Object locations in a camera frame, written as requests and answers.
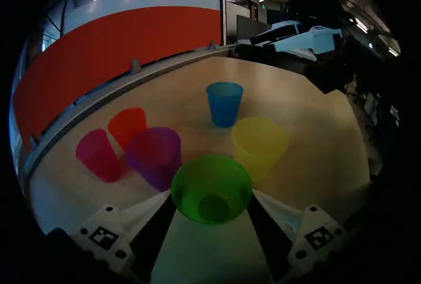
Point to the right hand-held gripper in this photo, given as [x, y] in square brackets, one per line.
[332, 73]

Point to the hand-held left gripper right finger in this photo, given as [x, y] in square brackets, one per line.
[310, 223]

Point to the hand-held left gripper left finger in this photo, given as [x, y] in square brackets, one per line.
[108, 223]

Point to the green plastic cup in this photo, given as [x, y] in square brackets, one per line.
[210, 185]

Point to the pink plastic cup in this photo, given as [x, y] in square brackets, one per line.
[98, 155]

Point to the purple plastic cup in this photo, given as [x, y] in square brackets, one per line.
[154, 155]

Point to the yellow plastic cup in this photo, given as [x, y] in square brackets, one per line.
[258, 147]

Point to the red plastic cup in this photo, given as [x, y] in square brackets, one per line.
[126, 126]

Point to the blue plastic cup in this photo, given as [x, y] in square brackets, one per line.
[224, 106]

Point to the red desk screen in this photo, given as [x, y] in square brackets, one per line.
[115, 47]

